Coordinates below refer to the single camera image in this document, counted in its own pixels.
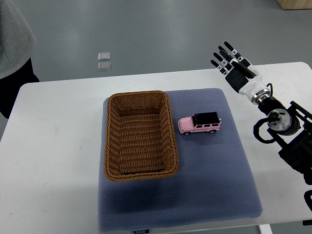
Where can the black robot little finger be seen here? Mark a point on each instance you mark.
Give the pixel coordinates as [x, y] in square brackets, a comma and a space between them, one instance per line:
[221, 69]

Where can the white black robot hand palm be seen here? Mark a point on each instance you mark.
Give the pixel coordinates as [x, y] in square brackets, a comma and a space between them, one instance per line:
[251, 87]

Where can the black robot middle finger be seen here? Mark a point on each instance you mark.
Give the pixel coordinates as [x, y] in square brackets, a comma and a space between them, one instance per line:
[229, 57]

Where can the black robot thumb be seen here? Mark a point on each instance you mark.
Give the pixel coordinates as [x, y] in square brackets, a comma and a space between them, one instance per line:
[244, 70]

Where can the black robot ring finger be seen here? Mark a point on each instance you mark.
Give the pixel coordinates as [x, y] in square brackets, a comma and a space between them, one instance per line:
[223, 61]

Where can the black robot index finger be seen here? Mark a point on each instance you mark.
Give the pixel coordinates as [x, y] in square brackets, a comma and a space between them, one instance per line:
[236, 54]

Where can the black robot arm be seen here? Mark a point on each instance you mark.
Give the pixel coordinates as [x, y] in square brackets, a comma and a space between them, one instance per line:
[290, 128]

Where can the pink toy car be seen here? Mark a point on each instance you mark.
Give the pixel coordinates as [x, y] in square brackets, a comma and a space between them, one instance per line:
[208, 122]

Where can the brown wicker basket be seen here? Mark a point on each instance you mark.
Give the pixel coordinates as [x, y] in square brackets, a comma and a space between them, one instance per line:
[140, 140]

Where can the wooden cabinet corner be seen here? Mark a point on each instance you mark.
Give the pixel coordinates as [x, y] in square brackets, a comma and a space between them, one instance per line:
[295, 4]

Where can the blue-grey fabric mat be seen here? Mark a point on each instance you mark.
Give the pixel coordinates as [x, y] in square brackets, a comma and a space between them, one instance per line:
[214, 181]

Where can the upper metal floor plate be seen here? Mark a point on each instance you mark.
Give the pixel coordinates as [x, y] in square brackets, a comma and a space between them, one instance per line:
[104, 56]

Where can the person in grey sweater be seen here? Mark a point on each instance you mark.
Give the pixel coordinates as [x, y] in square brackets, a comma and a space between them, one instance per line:
[17, 43]

